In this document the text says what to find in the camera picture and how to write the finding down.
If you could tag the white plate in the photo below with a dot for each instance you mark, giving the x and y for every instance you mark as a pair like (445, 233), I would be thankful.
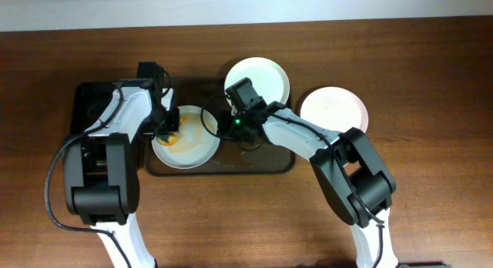
(336, 109)
(268, 78)

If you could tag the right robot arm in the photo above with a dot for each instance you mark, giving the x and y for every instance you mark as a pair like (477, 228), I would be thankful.
(355, 182)

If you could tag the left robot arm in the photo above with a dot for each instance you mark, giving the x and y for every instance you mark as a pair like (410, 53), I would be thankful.
(107, 203)

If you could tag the brown serving tray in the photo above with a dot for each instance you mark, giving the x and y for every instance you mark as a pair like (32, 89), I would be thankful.
(230, 158)

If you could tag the pale blue plate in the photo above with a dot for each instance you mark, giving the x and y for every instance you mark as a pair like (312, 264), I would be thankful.
(191, 146)

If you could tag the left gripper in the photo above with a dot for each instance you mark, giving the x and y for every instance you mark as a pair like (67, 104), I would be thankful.
(168, 126)

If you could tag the black sponge tray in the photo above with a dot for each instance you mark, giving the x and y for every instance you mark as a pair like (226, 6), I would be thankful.
(111, 117)

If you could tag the white plate top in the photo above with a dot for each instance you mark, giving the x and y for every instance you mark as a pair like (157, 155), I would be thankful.
(268, 78)

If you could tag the green and yellow sponge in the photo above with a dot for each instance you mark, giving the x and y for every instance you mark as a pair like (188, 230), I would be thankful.
(167, 139)

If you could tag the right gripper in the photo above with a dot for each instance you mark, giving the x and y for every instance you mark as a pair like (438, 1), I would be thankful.
(226, 130)

